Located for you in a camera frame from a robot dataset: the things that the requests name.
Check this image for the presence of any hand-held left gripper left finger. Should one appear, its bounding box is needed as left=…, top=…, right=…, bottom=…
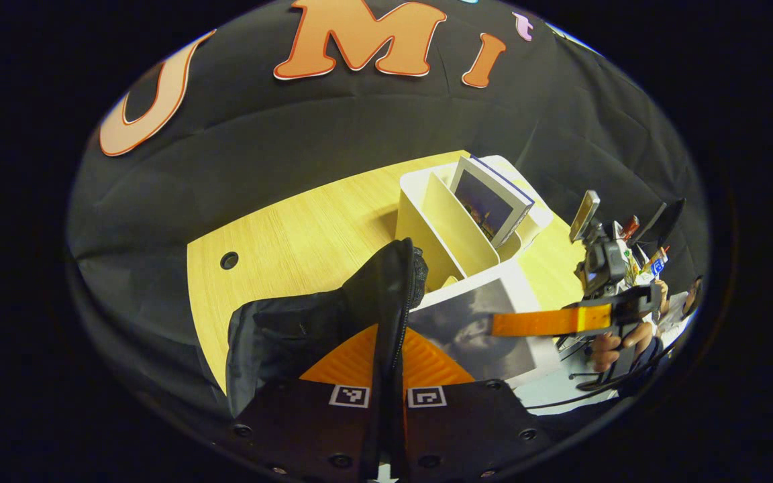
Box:
left=232, top=324, right=380, bottom=480

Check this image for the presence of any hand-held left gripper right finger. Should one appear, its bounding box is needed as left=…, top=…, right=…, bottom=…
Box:
left=400, top=327, right=548, bottom=480

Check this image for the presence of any grey cover book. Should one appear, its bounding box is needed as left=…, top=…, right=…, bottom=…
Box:
left=408, top=262, right=562, bottom=390

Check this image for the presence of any black schoolbag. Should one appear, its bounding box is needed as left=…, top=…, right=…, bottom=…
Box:
left=225, top=238, right=429, bottom=418

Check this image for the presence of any white bookshelf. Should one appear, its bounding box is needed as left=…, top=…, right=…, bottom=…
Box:
left=397, top=154, right=554, bottom=292

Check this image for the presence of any blue cover book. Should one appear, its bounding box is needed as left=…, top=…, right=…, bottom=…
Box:
left=450, top=156, right=535, bottom=249

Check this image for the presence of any black monitor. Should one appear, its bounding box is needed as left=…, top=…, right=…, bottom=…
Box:
left=631, top=198, right=687, bottom=250

